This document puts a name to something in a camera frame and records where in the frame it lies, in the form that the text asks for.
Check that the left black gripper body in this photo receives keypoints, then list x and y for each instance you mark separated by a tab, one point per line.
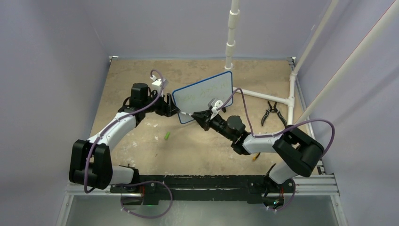
160	108

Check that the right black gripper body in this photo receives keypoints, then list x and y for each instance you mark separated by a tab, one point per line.
218	124

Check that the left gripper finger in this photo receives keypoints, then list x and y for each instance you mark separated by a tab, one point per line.
172	110
169	100

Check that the blue framed whiteboard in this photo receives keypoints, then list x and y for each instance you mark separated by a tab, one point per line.
195	97

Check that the green marker cap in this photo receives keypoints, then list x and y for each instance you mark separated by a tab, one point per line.
167	136

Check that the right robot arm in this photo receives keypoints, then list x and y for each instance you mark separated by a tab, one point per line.
300	153

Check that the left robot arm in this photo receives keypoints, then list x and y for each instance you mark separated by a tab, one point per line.
91	163

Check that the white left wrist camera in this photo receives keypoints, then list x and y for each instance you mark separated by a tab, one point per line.
157	83

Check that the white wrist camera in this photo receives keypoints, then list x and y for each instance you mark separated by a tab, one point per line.
214	106
157	83

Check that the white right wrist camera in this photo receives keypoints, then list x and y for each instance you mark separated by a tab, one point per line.
214	106

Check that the yellow handled pliers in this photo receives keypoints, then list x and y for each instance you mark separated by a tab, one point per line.
256	156

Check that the black handled pliers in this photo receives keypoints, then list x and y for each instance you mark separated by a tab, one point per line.
273	109

